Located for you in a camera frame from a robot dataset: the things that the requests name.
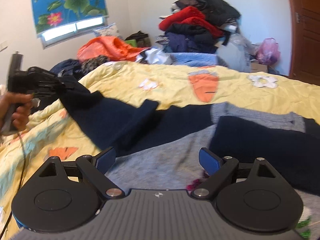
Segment grey sweater with navy sleeves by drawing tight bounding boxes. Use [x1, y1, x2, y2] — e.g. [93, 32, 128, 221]
[58, 76, 320, 240]

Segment dark patterned clothes heap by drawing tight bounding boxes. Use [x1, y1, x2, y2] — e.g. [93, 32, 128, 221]
[50, 55, 110, 80]

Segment pile of dark and red clothes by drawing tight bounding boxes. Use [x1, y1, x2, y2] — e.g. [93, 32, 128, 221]
[156, 0, 241, 54]

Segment person's left hand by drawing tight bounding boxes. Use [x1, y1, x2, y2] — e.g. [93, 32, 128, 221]
[1, 92, 33, 131]

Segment yellow carrot print quilt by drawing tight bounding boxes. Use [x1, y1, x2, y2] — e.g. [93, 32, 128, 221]
[1, 61, 319, 239]

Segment orange plastic bag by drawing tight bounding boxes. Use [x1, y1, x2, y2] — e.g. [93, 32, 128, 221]
[76, 36, 148, 62]

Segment floral pillow by window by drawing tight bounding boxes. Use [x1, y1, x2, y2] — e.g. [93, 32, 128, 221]
[93, 23, 123, 39]

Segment light blue towel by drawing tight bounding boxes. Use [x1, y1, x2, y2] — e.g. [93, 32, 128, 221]
[169, 53, 219, 67]

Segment white crumpled plastic bag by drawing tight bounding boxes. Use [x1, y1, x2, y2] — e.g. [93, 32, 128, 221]
[136, 47, 172, 65]

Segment pink plastic bag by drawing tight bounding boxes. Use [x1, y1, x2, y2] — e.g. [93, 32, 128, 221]
[257, 38, 280, 66]

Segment brown wooden door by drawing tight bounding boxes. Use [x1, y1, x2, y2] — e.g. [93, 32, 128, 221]
[289, 0, 320, 85]

